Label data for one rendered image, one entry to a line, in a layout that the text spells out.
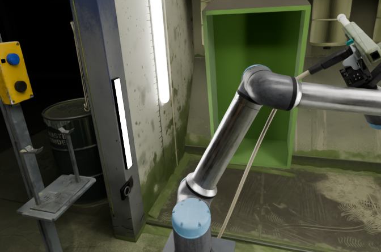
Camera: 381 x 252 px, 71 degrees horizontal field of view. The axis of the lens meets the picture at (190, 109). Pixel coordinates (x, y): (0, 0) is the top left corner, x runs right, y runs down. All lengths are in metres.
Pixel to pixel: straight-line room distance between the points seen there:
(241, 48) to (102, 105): 1.07
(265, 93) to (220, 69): 1.28
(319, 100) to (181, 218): 0.64
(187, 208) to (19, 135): 0.87
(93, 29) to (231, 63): 1.04
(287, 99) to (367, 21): 2.54
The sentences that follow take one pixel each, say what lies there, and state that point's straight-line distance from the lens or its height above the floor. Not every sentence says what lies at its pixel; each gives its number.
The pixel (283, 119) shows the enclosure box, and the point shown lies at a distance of 2.36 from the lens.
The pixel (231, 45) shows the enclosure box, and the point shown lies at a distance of 2.07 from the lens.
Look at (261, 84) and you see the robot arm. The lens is 0.91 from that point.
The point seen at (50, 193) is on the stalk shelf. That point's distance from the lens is 1.61.
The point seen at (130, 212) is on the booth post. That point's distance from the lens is 2.11.
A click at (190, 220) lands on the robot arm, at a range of 1.06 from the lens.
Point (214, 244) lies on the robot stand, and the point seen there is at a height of 0.64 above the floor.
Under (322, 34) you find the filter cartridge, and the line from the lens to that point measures 2.89.
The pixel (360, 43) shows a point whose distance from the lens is 1.06.
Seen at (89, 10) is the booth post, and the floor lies 1.67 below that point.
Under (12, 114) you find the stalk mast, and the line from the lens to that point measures 1.47.
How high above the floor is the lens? 1.63
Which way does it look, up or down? 20 degrees down
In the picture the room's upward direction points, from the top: 3 degrees counter-clockwise
